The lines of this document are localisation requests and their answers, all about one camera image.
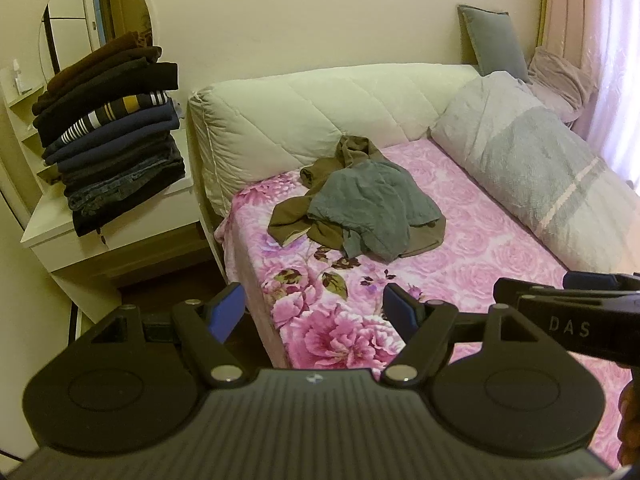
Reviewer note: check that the olive green garment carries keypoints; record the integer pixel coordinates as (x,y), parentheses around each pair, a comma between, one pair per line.
(290,215)

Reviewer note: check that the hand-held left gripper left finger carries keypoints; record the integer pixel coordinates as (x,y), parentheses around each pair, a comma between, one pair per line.
(227,310)

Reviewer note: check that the pink curtain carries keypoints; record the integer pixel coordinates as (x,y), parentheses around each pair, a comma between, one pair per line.
(600,35)

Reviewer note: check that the grey t-shirt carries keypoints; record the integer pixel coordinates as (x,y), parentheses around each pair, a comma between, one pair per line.
(370,200)

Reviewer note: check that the oval mirror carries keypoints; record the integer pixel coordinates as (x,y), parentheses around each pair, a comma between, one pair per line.
(75,35)

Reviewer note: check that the fluffy folded comforter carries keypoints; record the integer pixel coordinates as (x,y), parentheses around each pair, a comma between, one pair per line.
(525,160)

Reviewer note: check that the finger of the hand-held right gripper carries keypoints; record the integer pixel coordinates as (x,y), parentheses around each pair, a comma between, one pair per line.
(592,279)
(530,290)

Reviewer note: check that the pinkish grey pillow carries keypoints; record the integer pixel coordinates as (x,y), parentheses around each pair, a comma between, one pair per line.
(560,80)

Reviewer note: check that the stack of folded clothes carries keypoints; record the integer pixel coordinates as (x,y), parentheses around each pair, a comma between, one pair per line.
(115,135)

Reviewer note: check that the small white bottle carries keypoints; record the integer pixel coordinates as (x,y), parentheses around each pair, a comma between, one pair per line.
(19,77)

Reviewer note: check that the pink floral blanket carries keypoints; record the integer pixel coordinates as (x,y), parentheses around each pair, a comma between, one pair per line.
(450,260)

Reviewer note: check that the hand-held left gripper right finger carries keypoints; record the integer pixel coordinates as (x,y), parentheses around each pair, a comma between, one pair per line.
(400,307)

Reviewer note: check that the white dressing table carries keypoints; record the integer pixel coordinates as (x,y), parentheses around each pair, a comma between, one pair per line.
(65,255)

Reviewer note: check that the person's right hand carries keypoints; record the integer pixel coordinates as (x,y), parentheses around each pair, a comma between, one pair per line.
(632,407)

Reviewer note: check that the white padded headboard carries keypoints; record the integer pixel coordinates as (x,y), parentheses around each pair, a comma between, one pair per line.
(300,110)

